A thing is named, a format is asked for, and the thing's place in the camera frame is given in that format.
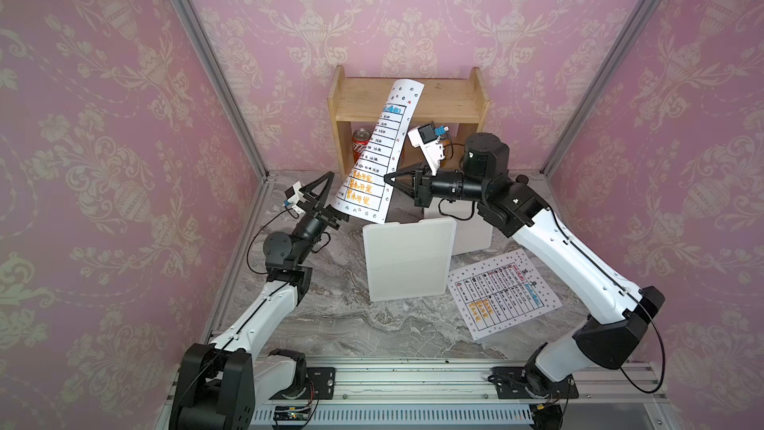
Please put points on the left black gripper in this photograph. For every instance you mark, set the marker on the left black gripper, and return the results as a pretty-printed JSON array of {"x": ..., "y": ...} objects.
[{"x": 323, "y": 219}]

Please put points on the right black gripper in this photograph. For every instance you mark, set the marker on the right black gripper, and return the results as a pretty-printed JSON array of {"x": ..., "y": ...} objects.
[{"x": 427, "y": 188}]

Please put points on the paper menu sheet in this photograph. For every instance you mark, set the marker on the paper menu sheet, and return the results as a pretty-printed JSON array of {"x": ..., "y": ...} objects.
[
  {"x": 499, "y": 293},
  {"x": 363, "y": 193}
]

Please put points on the white rack board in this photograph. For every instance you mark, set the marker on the white rack board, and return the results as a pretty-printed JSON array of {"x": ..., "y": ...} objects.
[
  {"x": 472, "y": 233},
  {"x": 405, "y": 261}
]

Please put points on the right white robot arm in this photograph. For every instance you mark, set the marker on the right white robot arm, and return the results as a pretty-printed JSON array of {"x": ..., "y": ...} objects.
[{"x": 620, "y": 313}]

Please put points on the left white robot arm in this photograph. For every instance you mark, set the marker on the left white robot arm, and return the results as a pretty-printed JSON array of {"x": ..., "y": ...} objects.
[{"x": 220, "y": 384}]

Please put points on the red cola can left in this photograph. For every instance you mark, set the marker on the red cola can left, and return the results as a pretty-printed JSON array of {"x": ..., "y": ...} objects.
[{"x": 359, "y": 141}]

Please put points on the small green circuit board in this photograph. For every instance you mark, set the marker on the small green circuit board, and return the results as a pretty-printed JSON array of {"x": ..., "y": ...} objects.
[{"x": 292, "y": 414}]

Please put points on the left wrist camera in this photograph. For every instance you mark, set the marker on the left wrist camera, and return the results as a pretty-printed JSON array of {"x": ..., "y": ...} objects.
[{"x": 293, "y": 196}]

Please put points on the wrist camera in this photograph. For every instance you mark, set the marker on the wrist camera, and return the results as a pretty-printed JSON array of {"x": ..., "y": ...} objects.
[
  {"x": 293, "y": 196},
  {"x": 429, "y": 139}
]

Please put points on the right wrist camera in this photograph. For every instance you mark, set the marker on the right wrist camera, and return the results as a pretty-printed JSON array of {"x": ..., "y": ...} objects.
[{"x": 429, "y": 139}]

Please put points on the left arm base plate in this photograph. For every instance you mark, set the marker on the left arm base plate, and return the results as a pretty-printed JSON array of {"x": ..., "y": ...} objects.
[{"x": 319, "y": 384}]

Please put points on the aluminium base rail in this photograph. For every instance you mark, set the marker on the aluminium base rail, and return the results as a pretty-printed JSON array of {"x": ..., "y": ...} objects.
[{"x": 409, "y": 393}]

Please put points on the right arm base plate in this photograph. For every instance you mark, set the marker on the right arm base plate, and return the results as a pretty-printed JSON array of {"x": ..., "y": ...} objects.
[{"x": 513, "y": 382}]

